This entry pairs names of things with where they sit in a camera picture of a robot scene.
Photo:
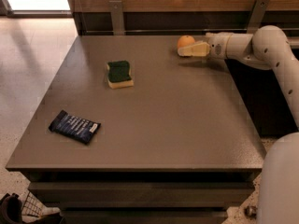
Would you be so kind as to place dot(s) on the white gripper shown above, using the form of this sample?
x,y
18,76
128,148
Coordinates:
x,y
219,46

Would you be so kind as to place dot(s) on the orange fruit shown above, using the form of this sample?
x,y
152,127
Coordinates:
x,y
185,40

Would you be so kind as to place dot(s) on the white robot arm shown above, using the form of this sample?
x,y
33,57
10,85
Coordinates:
x,y
267,49

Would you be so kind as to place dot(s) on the green and yellow sponge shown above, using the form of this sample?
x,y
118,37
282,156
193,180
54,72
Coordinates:
x,y
119,75

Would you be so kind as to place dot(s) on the grey table with drawers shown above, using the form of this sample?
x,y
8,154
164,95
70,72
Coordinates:
x,y
178,147

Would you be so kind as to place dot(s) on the dark blue snack packet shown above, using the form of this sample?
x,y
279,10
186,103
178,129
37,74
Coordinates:
x,y
74,127

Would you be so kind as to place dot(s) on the black and silver cylindrical object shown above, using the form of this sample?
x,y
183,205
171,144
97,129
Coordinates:
x,y
250,211

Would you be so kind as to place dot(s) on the right metal wall bracket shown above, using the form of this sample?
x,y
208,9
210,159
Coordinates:
x,y
256,15

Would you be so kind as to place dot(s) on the metal wall bracket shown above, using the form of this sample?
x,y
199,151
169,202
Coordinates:
x,y
256,15
117,18

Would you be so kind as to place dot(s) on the left metal wall bracket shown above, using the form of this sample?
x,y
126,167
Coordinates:
x,y
117,18

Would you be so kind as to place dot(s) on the wire mesh basket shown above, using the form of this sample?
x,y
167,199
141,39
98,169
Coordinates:
x,y
30,205

